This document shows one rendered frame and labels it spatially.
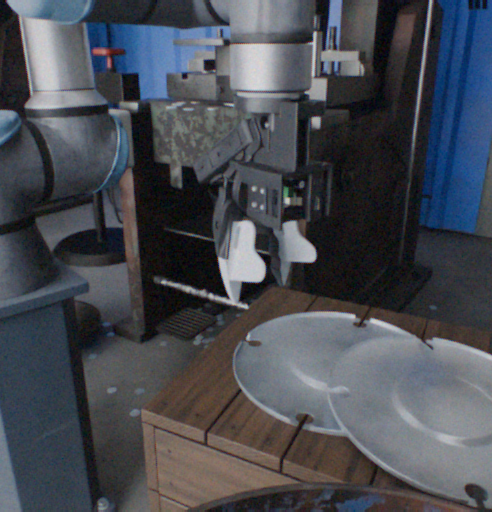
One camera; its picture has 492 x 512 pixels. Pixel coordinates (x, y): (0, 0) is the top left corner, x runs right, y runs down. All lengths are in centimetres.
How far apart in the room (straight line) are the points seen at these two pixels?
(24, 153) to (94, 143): 10
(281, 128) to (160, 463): 45
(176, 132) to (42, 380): 68
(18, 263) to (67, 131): 19
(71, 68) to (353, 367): 56
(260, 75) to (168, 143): 84
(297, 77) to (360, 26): 100
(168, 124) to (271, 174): 84
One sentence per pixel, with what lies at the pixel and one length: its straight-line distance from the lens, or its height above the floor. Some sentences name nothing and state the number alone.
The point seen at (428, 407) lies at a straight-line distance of 68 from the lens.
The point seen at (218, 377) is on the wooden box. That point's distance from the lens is 72.
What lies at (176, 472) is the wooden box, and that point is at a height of 27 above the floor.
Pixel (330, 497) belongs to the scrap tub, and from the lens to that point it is 41.
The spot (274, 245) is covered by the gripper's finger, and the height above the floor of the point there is 56.
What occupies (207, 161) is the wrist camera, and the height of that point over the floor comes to 65.
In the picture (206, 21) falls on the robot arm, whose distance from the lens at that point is 54.
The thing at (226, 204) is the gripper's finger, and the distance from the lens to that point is 51.
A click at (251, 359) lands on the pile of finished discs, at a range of 75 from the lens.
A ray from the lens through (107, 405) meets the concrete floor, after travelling 128.
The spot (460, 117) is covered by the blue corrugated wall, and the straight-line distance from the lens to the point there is 238.
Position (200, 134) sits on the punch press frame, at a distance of 123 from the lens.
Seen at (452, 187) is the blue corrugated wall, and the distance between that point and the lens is 243.
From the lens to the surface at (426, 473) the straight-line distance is 61.
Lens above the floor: 77
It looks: 22 degrees down
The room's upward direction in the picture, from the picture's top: straight up
